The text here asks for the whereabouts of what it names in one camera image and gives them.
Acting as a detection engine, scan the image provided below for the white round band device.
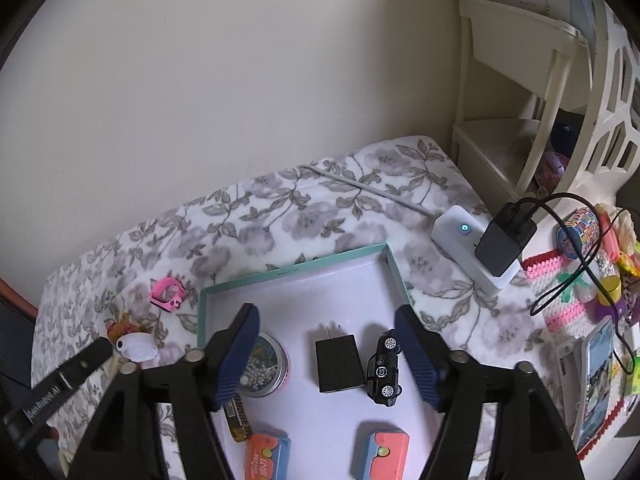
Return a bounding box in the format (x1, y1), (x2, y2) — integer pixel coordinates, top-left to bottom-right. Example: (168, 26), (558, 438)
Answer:
(115, 332), (160, 363)

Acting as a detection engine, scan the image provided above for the pink orange doll toy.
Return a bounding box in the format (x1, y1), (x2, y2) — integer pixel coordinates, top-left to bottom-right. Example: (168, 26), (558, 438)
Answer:
(105, 312), (148, 344)

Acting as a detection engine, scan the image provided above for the gold harmonica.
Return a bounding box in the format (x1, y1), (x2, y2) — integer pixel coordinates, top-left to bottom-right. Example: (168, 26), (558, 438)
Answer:
(224, 393), (253, 442)

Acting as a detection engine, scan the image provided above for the orange blue card case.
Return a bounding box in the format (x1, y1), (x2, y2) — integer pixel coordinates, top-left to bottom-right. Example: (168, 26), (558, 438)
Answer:
(244, 432), (291, 480)
(352, 425), (410, 480)

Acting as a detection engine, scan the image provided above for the pink smart watch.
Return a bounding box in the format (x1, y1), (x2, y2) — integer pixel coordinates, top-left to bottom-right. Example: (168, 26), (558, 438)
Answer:
(149, 276), (186, 313)

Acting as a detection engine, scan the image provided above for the black toy car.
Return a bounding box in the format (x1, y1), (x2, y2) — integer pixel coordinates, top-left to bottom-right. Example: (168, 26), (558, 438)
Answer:
(366, 330), (402, 408)

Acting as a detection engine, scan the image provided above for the black charger cube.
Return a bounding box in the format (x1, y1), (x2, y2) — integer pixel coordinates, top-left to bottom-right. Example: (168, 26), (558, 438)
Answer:
(314, 325), (366, 393)

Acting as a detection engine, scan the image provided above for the white framed tablet phone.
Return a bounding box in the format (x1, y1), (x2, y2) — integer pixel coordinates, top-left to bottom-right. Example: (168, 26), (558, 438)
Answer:
(555, 316), (615, 454)

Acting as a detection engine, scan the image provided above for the pink white woven mat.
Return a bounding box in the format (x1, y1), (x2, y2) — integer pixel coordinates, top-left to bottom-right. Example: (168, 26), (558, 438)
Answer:
(542, 272), (639, 460)

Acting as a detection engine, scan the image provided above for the floral grey white blanket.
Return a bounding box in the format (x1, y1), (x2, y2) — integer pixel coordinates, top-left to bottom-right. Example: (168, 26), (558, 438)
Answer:
(32, 136), (561, 401)

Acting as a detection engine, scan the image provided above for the round tin with beads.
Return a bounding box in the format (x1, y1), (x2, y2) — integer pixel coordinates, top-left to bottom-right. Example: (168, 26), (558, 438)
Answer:
(236, 333), (290, 398)

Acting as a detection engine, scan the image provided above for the yellow small cylinder toy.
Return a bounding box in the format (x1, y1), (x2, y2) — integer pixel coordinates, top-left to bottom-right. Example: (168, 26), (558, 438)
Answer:
(597, 275), (623, 308)

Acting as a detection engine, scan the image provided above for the black plugged adapter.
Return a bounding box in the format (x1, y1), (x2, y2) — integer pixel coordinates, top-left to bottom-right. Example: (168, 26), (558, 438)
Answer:
(474, 202), (537, 278)

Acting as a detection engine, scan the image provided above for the white power strip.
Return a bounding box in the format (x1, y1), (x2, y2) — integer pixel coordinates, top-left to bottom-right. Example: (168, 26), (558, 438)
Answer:
(431, 205), (522, 297)

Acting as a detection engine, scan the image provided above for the round colourful tin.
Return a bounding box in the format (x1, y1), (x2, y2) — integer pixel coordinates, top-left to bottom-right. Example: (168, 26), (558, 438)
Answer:
(555, 207), (600, 260)

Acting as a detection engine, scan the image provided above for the cream white toy shelf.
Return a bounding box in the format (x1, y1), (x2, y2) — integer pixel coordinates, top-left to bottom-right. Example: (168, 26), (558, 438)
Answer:
(452, 0), (639, 212)

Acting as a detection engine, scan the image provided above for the black cable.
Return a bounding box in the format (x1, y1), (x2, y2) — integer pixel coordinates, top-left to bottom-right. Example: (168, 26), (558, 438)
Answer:
(508, 192), (639, 376)

